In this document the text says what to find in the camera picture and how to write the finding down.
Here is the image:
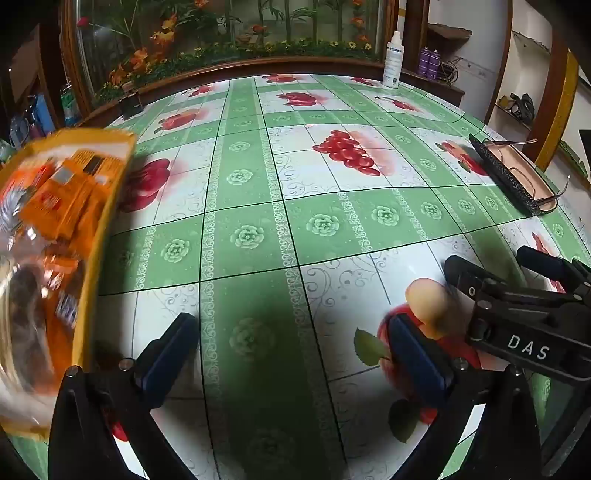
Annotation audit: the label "person's right hand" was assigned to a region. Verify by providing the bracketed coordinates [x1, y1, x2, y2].
[405, 278, 472, 340]

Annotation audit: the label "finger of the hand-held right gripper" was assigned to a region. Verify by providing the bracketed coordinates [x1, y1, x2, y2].
[516, 244, 591, 296]
[443, 255, 513, 308]

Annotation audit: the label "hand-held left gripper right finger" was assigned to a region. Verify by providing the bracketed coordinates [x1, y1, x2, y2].
[387, 314, 541, 480]

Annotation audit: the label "small black object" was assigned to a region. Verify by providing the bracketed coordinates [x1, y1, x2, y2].
[119, 92, 145, 116]

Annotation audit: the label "thin-framed eyeglasses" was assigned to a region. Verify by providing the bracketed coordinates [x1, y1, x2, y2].
[480, 137, 573, 204]

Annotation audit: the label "dark cloth bundle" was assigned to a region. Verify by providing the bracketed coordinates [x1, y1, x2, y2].
[496, 92, 536, 123]

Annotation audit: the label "green bottle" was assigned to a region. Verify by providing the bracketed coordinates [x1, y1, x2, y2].
[60, 83, 79, 125]

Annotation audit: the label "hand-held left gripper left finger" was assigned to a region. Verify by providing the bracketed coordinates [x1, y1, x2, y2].
[47, 313, 200, 480]

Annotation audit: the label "black cable bundle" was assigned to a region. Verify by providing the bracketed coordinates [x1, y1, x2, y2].
[438, 58, 462, 86]

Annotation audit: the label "green fruit-print tablecloth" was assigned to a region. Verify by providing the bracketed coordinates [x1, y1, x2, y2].
[9, 74, 591, 480]

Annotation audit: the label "framed flower glass panel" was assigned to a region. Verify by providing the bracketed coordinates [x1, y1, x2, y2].
[62, 0, 400, 107]

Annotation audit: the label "white spray bottle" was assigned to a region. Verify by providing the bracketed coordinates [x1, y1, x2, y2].
[382, 30, 403, 88]

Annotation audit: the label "yellow snack box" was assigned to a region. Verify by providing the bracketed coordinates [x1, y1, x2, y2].
[0, 128, 137, 439]

